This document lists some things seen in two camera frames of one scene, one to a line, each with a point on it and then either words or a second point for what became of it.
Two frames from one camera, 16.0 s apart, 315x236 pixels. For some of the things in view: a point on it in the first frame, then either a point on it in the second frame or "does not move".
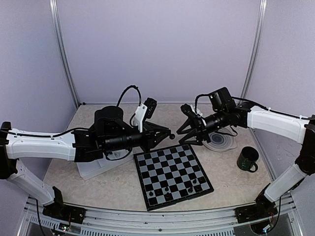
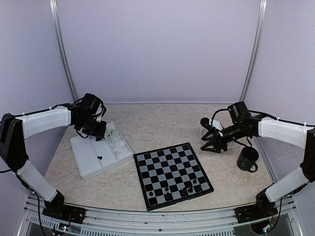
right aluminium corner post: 263,11 does not move
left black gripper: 149,135 -> 100,133
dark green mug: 247,158 does not move
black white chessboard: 170,175 does not move
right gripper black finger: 192,137 -> 213,146
